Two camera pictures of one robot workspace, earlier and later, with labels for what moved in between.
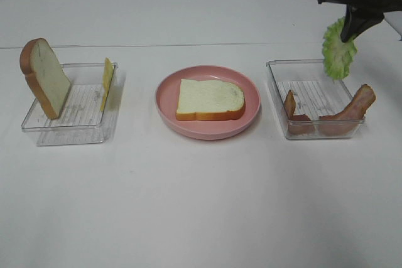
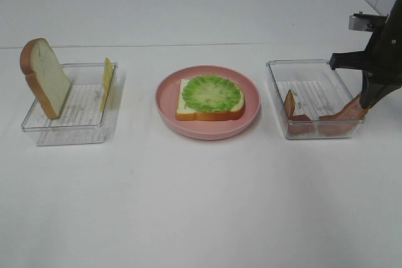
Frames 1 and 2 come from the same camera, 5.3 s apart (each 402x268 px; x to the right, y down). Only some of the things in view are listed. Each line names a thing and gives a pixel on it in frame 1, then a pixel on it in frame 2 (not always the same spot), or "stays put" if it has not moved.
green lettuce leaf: x=337 y=55 to x=211 y=93
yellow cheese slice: x=109 y=68 stays put
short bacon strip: x=298 y=124 stays put
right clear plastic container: x=313 y=105 stays put
